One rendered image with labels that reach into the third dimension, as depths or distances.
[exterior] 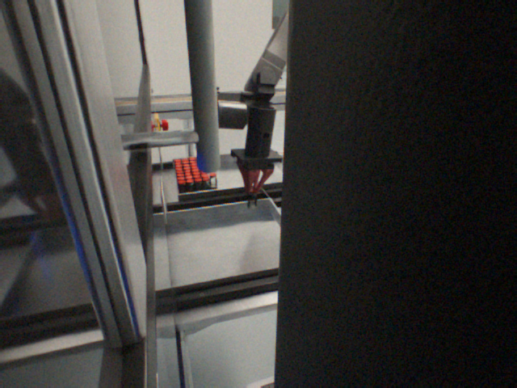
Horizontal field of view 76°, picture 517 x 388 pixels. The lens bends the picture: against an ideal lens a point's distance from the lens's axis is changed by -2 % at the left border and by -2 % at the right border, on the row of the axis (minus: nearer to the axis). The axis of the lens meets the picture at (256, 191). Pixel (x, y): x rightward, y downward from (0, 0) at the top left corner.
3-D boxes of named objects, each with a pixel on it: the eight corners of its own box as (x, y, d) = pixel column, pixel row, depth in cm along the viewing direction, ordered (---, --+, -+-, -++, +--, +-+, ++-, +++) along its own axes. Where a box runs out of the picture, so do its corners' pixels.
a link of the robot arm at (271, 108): (281, 105, 68) (273, 99, 73) (248, 103, 66) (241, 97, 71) (275, 138, 71) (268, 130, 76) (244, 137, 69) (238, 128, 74)
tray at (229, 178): (178, 206, 89) (178, 195, 88) (173, 168, 112) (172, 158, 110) (298, 190, 98) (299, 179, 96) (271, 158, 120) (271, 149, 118)
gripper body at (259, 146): (229, 156, 75) (232, 124, 72) (268, 154, 80) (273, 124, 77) (241, 167, 70) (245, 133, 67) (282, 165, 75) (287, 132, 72)
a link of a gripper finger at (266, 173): (230, 188, 80) (234, 150, 76) (257, 186, 83) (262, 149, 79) (241, 201, 74) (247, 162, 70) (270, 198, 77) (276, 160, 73)
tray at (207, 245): (129, 310, 58) (125, 296, 56) (134, 229, 80) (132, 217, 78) (311, 274, 66) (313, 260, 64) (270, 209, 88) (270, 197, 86)
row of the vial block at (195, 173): (195, 196, 94) (194, 181, 92) (189, 170, 109) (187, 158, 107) (203, 195, 94) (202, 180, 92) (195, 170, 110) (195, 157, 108)
